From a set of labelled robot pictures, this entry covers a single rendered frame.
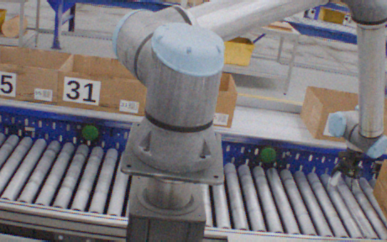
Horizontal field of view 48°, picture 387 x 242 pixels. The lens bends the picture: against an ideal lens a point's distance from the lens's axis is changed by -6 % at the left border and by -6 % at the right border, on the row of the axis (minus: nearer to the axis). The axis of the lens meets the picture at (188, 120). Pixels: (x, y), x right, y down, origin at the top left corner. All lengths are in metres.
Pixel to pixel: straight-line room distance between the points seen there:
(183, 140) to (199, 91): 0.11
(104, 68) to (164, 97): 1.37
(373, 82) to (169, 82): 0.74
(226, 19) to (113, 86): 0.94
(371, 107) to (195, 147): 0.72
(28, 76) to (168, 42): 1.24
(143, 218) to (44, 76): 1.13
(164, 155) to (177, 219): 0.17
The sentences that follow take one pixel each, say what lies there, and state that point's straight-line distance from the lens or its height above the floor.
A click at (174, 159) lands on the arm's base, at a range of 0.95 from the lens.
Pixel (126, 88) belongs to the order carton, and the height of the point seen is 1.01.
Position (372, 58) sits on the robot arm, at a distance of 1.38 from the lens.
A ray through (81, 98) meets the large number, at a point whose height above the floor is 0.94.
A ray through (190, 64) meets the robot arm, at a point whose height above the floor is 1.43.
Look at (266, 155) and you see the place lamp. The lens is 2.03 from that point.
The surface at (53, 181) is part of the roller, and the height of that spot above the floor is 0.75.
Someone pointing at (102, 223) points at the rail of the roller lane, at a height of 0.74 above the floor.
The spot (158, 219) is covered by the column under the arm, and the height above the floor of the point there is 1.07.
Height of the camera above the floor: 1.66
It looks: 22 degrees down
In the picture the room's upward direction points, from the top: 9 degrees clockwise
